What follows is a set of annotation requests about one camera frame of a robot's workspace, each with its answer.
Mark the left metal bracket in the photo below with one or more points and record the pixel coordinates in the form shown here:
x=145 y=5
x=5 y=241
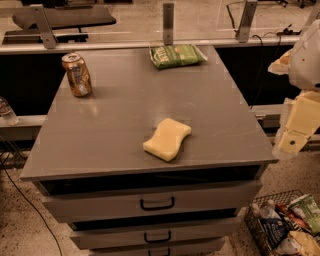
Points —
x=47 y=36

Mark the clear plastic water bottle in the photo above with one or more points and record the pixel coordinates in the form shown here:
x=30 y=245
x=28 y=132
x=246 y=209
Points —
x=7 y=113

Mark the drawer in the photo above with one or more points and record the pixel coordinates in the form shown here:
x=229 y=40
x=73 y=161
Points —
x=181 y=249
x=155 y=234
x=163 y=200

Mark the middle drawer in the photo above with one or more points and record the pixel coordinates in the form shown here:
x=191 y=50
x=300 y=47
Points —
x=155 y=234

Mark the yellow sponge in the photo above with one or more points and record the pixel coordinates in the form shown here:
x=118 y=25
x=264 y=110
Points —
x=167 y=138

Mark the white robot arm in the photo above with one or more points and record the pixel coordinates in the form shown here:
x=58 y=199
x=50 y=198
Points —
x=302 y=62

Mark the yellow snack bag in basket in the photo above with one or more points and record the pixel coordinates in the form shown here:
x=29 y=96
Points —
x=298 y=243

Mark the orange soda can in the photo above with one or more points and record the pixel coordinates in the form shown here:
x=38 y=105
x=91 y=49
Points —
x=78 y=74

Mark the middle metal bracket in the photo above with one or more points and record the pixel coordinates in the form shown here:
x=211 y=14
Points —
x=168 y=23

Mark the metal rail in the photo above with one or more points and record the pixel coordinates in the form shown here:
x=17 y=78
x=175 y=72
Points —
x=71 y=47

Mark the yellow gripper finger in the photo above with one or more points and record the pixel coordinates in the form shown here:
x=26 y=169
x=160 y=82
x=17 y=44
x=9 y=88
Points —
x=299 y=120

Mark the green jalapeno chip bag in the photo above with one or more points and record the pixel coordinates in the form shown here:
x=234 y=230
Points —
x=172 y=56

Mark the grey drawer cabinet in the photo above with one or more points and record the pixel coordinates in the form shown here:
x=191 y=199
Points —
x=95 y=144

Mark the wire basket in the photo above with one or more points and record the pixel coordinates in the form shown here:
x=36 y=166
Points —
x=254 y=225

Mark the bottom drawer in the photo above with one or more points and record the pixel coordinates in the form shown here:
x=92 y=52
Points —
x=181 y=249

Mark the right metal bracket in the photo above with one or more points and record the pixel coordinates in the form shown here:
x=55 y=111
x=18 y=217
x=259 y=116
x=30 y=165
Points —
x=243 y=32

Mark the metal bracket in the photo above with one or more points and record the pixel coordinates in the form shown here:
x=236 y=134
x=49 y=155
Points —
x=168 y=23
x=243 y=32
x=47 y=36

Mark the top drawer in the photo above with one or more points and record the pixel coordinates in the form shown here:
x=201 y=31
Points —
x=163 y=200

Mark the water bottle in basket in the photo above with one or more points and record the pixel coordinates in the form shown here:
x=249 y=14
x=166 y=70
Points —
x=267 y=210

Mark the blue chip bag in basket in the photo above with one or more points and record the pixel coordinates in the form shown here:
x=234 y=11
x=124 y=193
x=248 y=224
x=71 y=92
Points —
x=275 y=229

